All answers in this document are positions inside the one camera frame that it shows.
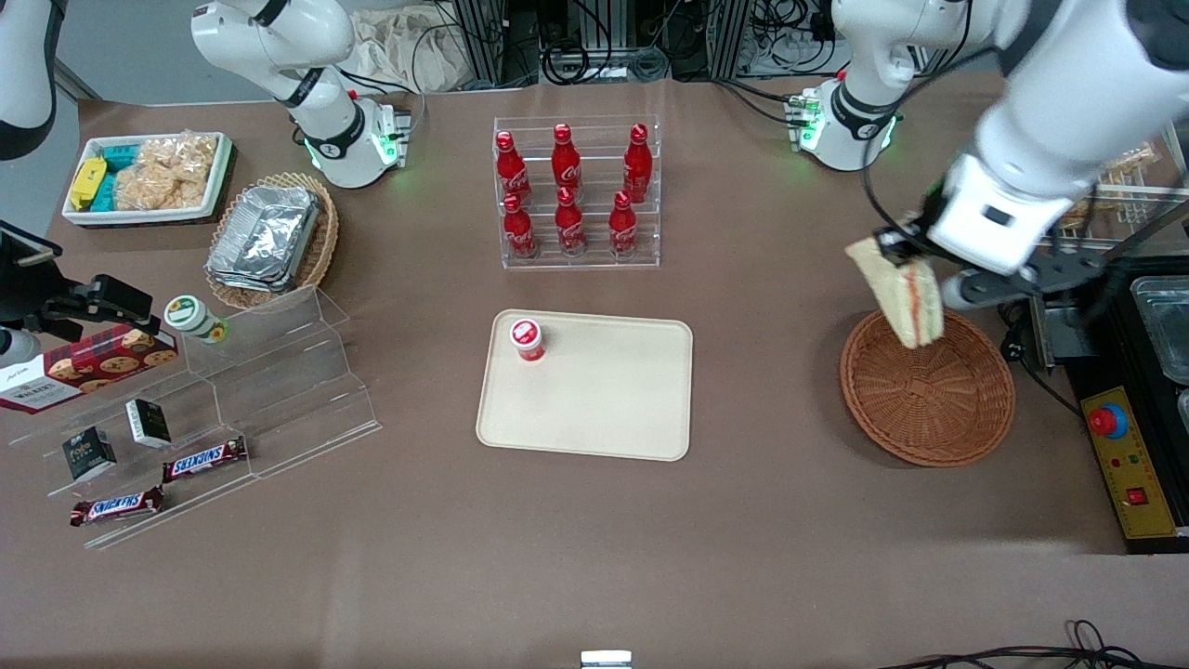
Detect brown snickers bar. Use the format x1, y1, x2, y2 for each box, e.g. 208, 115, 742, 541
163, 436, 249, 484
70, 485, 166, 528

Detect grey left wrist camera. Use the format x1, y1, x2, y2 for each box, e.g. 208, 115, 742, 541
940, 269, 1032, 314

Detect triangular sandwich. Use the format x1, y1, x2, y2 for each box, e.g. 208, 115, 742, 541
845, 236, 946, 349

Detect oval wicker basket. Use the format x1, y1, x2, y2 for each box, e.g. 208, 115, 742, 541
204, 172, 340, 312

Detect red tartan cookie box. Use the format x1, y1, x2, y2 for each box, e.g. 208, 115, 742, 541
0, 323, 179, 415

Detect clear acrylic bottle rack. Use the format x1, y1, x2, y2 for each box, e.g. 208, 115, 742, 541
492, 114, 662, 270

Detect red cola bottle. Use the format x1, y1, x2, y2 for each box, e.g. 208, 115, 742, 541
494, 131, 532, 204
623, 124, 654, 203
555, 187, 587, 257
608, 191, 640, 258
502, 193, 540, 259
552, 123, 583, 198

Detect clear snack display rack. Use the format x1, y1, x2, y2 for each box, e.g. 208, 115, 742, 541
1054, 121, 1189, 248

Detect white plastic bin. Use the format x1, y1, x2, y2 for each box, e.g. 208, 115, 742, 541
62, 132, 235, 228

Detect tangled black cable bundle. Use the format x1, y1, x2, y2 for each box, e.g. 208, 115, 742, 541
537, 0, 672, 86

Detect black power cable with plug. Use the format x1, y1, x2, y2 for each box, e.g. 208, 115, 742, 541
999, 302, 1084, 415

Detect beige plastic tray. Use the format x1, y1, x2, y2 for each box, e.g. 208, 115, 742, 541
476, 309, 695, 462

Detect beige cloth bag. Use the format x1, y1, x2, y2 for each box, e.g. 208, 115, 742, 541
348, 7, 465, 92

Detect small black carton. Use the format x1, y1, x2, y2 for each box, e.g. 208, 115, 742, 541
62, 426, 118, 482
125, 399, 173, 449

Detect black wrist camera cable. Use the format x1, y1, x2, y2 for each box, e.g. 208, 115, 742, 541
860, 46, 1189, 280

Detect green lidded cup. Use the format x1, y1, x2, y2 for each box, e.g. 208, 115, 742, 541
163, 295, 229, 345

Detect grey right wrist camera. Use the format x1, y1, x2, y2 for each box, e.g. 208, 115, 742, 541
0, 325, 44, 370

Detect clear bag of crackers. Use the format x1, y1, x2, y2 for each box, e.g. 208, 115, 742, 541
113, 163, 207, 212
139, 132, 220, 185

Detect red lidded yogurt cup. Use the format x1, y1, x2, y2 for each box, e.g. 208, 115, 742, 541
508, 318, 546, 363

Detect clear acrylic stepped shelf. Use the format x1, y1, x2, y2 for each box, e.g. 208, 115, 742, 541
9, 283, 384, 551

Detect black floor cables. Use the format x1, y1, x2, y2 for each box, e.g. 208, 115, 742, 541
878, 619, 1189, 669

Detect dark camera mount bracket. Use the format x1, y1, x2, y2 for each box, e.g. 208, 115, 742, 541
1022, 251, 1116, 301

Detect aluminium foil container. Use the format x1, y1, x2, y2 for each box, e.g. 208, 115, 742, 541
206, 265, 296, 295
208, 184, 321, 282

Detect yellow snack packet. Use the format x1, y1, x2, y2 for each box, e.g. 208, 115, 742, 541
70, 156, 109, 211

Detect round brown wicker basket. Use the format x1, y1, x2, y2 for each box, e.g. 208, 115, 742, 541
840, 307, 1016, 467

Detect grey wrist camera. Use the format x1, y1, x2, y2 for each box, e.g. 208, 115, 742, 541
0, 325, 44, 370
940, 269, 1032, 314

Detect black machine with yellow panel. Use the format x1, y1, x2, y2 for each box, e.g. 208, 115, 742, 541
1029, 256, 1189, 556

